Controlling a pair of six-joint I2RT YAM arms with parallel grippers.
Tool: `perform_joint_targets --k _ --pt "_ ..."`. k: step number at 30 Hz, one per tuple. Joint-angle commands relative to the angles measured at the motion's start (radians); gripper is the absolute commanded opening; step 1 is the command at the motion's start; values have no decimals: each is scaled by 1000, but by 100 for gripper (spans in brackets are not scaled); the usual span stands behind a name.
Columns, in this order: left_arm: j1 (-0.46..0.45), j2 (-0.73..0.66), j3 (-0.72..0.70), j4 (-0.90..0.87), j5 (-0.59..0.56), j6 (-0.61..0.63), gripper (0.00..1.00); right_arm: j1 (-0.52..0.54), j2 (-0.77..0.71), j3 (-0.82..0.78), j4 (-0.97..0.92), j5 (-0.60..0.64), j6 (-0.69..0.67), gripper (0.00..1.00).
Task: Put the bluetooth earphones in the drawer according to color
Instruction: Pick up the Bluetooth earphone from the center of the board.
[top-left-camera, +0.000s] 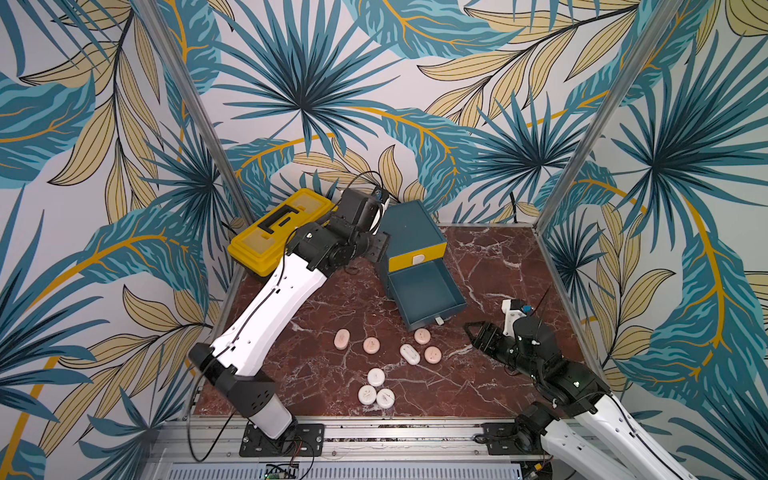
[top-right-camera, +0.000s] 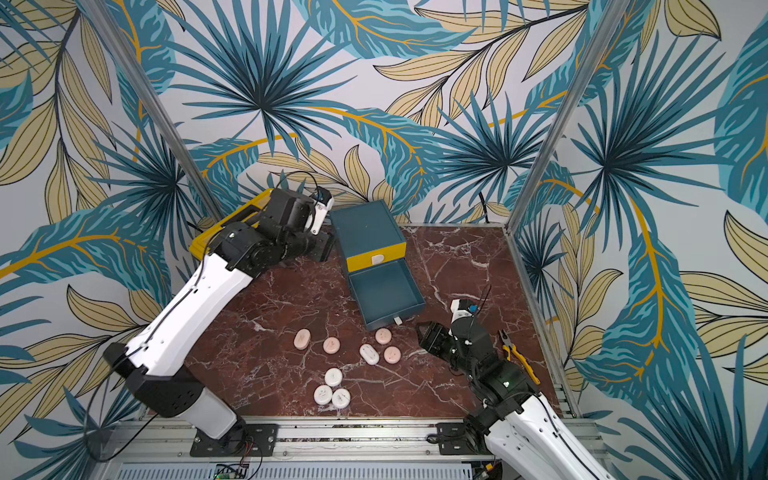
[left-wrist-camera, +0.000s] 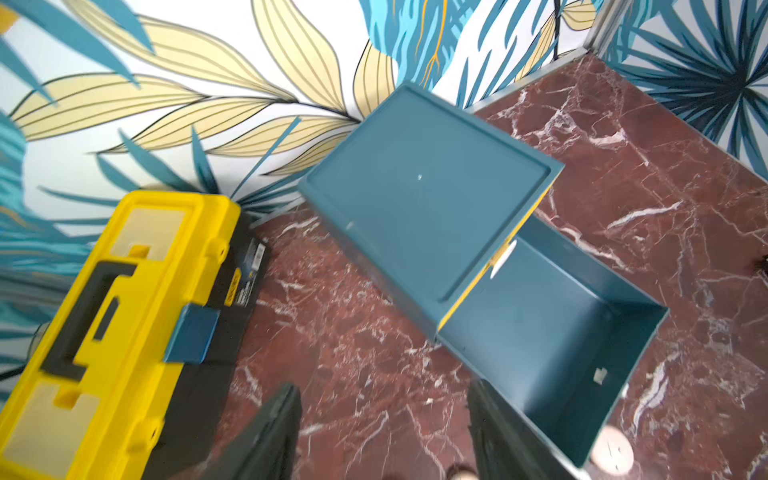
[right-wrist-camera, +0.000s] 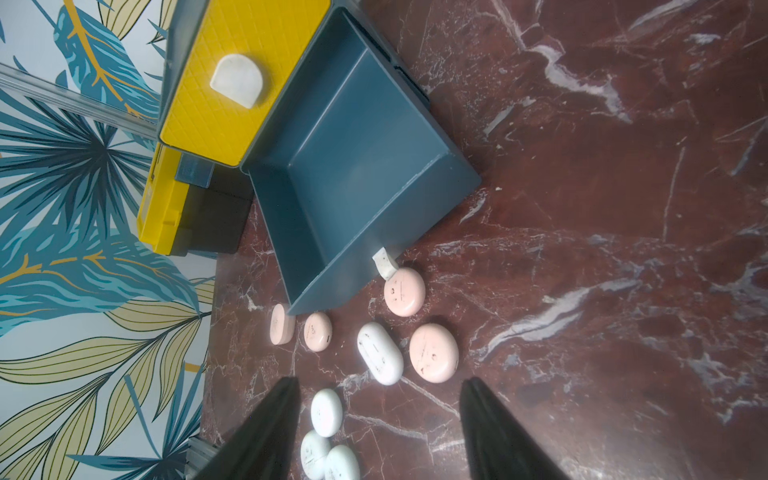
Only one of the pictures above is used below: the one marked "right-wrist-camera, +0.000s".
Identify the white round earphone case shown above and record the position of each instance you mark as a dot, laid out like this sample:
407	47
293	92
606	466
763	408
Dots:
326	413
314	450
341	464

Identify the yellow top drawer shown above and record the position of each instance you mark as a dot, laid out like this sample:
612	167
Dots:
226	64

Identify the pink oval earphone case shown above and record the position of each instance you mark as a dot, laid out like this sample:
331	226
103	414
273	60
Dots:
282	325

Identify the teal drawer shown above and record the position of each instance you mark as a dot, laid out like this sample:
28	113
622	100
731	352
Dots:
326	227

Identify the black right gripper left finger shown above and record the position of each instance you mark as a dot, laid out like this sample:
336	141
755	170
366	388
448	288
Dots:
262	447

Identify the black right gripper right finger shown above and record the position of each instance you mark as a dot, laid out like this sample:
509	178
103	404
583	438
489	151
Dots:
497	445

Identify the yellow and black toolbox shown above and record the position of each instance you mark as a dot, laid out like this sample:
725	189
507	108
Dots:
192	205

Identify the teal drawer cabinet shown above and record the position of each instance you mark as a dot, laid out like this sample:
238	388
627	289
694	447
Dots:
348	103

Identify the pink round earphone case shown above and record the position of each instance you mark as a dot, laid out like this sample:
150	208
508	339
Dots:
405	292
434	353
318	331

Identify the aluminium front rail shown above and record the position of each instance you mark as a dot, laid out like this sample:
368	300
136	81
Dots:
198	455

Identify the white oval earphone case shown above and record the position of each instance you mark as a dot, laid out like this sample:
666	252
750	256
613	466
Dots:
380	354

